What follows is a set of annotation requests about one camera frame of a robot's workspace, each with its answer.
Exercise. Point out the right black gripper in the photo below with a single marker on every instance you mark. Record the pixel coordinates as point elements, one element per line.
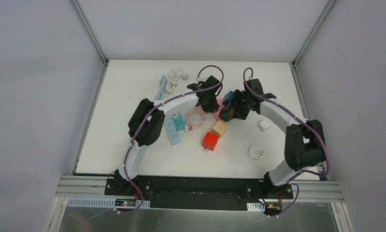
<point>232,110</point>

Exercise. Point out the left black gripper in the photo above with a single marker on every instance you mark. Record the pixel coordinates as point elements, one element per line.
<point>210,103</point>

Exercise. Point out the blue cube socket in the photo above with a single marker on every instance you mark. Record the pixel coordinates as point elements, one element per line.
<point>227,98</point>

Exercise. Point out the green patterned cube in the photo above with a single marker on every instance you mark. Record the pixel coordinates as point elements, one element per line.
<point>226,114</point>

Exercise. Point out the white usb charger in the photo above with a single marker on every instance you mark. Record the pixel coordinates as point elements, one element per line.
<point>263,125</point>

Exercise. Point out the beige cube adapter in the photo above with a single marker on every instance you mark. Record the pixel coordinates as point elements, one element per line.
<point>219,128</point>

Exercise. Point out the red cube adapter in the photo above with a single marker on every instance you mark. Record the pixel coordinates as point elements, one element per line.
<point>209,141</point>

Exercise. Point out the white travel adapter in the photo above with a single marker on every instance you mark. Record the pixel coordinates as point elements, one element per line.
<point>255,152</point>

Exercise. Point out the light blue power strip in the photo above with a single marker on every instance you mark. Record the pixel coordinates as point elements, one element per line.
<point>168,123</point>

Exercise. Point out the pink triangular block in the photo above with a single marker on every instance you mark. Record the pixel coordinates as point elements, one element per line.
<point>221,105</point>

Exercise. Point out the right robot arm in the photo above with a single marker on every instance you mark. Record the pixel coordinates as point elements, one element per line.
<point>304,139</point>

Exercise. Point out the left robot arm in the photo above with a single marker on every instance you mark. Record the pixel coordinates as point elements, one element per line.
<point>146,124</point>

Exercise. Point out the teal power strip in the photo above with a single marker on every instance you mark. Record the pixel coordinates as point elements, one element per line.
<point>178,121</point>

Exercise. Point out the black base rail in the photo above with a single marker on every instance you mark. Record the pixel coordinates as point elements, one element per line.
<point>228,194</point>

